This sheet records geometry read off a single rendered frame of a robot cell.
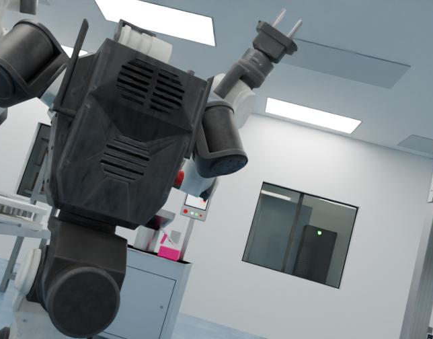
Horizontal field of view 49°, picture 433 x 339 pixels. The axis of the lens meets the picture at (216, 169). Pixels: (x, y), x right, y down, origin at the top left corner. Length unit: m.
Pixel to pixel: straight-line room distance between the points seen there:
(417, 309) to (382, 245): 5.09
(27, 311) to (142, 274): 2.81
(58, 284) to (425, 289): 1.22
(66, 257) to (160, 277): 3.01
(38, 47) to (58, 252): 0.39
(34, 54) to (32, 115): 6.47
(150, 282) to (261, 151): 3.33
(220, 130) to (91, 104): 0.33
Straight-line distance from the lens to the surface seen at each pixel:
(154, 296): 3.86
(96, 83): 0.83
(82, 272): 0.80
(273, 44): 1.30
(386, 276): 6.79
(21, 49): 0.97
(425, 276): 1.71
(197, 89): 0.88
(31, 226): 1.53
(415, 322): 1.71
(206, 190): 1.25
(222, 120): 1.06
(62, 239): 0.87
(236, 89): 1.26
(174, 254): 3.84
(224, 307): 6.55
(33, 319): 1.11
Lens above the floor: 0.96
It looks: 9 degrees up
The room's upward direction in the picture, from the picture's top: 16 degrees clockwise
